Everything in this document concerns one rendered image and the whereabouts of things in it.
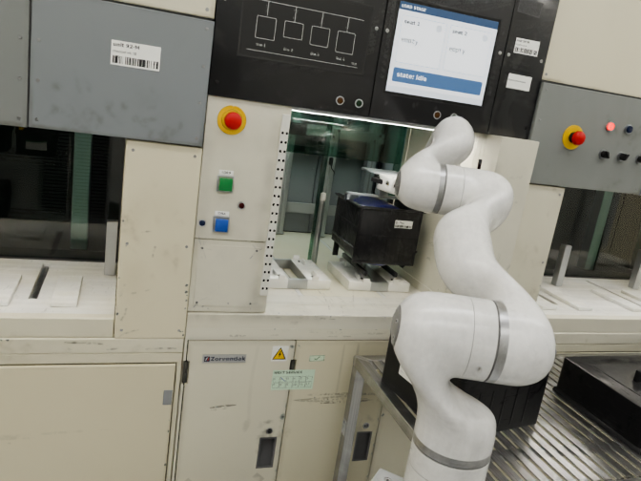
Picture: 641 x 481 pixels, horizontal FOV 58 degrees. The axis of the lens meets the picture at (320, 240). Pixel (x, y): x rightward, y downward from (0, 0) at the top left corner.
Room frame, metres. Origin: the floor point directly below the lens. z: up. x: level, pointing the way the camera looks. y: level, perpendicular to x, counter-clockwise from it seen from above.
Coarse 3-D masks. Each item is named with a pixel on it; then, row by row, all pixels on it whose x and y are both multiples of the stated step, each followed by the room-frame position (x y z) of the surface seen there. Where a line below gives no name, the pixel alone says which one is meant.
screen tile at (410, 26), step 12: (408, 24) 1.49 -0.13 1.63; (420, 24) 1.50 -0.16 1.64; (432, 24) 1.51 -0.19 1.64; (444, 24) 1.52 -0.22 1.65; (420, 36) 1.50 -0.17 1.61; (432, 36) 1.51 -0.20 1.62; (444, 36) 1.52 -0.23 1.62; (408, 48) 1.49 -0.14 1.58; (420, 48) 1.50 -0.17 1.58; (432, 48) 1.51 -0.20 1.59; (396, 60) 1.48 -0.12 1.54; (408, 60) 1.49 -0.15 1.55; (420, 60) 1.50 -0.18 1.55; (432, 60) 1.52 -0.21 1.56
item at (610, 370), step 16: (576, 368) 1.39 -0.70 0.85; (592, 368) 1.38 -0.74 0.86; (608, 368) 1.40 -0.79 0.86; (624, 368) 1.41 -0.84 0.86; (640, 368) 1.43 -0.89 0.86; (560, 384) 1.42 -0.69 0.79; (576, 384) 1.38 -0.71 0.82; (592, 384) 1.33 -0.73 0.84; (608, 384) 1.30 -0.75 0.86; (624, 384) 1.32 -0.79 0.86; (640, 384) 1.33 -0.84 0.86; (576, 400) 1.36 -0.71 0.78; (592, 400) 1.32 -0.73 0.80; (608, 400) 1.28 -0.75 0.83; (624, 400) 1.24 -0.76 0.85; (640, 400) 1.24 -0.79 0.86; (592, 416) 1.31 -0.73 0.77; (608, 416) 1.27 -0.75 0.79; (624, 416) 1.23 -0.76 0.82; (640, 416) 1.20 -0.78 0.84; (624, 432) 1.22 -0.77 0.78; (640, 432) 1.19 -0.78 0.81; (640, 448) 1.18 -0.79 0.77
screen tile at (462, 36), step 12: (456, 36) 1.53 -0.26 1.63; (468, 36) 1.55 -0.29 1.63; (480, 36) 1.56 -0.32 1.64; (480, 48) 1.56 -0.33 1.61; (456, 60) 1.54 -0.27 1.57; (468, 60) 1.55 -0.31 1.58; (480, 60) 1.56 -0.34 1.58; (456, 72) 1.54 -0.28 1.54; (468, 72) 1.55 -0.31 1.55; (480, 72) 1.56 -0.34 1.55
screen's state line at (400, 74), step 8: (400, 72) 1.49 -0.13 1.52; (408, 72) 1.50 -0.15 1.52; (416, 72) 1.50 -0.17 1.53; (392, 80) 1.48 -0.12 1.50; (400, 80) 1.49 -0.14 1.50; (408, 80) 1.50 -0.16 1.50; (416, 80) 1.50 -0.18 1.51; (424, 80) 1.51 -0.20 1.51; (432, 80) 1.52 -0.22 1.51; (440, 80) 1.53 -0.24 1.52; (448, 80) 1.54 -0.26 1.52; (456, 80) 1.54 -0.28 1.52; (464, 80) 1.55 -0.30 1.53; (472, 80) 1.56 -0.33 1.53; (440, 88) 1.53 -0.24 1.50; (448, 88) 1.54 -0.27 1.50; (456, 88) 1.54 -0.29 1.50; (464, 88) 1.55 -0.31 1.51; (472, 88) 1.56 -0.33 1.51; (480, 88) 1.57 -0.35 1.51
